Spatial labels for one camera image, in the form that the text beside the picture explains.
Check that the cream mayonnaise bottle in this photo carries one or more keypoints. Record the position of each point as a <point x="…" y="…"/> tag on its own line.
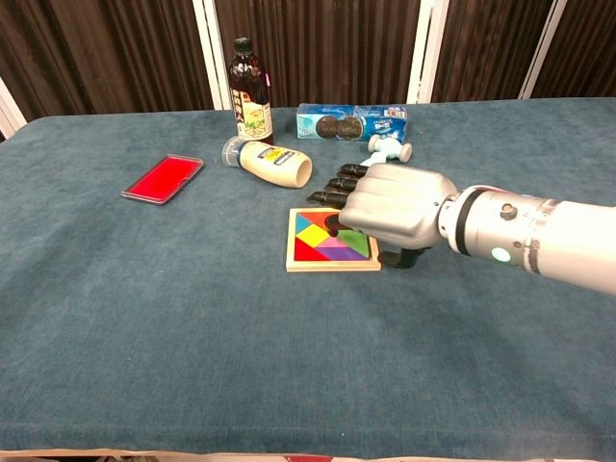
<point x="274" y="163"/>

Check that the red flat case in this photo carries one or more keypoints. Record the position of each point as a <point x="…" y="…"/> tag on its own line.
<point x="161" y="179"/>

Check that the pink triangular tangram piece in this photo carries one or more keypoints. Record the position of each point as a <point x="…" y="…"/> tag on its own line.
<point x="329" y="243"/>

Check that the purple parallelogram tangram piece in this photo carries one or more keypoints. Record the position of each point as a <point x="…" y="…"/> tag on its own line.
<point x="344" y="254"/>

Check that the blue table cloth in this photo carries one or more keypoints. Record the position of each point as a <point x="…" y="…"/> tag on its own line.
<point x="192" y="337"/>

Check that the blue cookie box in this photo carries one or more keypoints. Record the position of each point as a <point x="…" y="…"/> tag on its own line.
<point x="337" y="122"/>

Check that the red triangle tangram piece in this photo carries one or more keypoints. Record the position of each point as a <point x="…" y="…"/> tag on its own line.
<point x="305" y="252"/>

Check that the wooden tangram tray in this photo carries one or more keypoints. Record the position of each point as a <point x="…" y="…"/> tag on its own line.
<point x="332" y="265"/>

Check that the white frame post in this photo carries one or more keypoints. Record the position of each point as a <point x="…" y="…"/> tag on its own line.
<point x="426" y="53"/>
<point x="9" y="113"/>
<point x="541" y="53"/>
<point x="214" y="53"/>

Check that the blue triangle tangram piece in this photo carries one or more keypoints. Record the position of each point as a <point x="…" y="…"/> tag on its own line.
<point x="301" y="224"/>

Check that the light blue toy hammer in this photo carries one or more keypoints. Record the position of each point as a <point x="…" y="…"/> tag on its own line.
<point x="390" y="149"/>

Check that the dark sauce bottle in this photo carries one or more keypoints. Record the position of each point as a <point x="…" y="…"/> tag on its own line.
<point x="250" y="96"/>

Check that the orange triangle tangram piece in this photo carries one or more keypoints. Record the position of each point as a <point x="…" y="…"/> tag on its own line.
<point x="312" y="217"/>

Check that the dark brown pleated curtain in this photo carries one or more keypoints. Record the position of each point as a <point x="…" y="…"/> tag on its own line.
<point x="486" y="48"/>
<point x="96" y="53"/>
<point x="584" y="53"/>
<point x="327" y="48"/>

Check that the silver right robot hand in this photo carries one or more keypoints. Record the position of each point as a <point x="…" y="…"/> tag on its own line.
<point x="394" y="202"/>

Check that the green triangle tangram piece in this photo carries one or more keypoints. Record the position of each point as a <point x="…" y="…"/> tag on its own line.
<point x="354" y="239"/>

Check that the yellow square tangram piece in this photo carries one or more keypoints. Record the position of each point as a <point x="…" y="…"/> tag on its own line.
<point x="313" y="236"/>

